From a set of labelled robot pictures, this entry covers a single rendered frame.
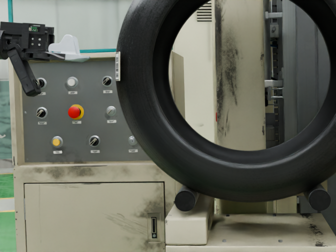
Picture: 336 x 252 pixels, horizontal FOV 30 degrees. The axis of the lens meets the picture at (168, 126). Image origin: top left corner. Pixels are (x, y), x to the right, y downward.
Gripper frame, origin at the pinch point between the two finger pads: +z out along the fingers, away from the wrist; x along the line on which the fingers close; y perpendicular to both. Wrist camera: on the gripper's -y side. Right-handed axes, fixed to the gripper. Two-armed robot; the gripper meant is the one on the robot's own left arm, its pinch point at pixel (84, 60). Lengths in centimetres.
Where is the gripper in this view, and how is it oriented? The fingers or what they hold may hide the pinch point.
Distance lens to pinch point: 145.0
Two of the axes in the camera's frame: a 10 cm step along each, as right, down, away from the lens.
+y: 0.9, -9.9, -0.7
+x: 1.2, -0.6, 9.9
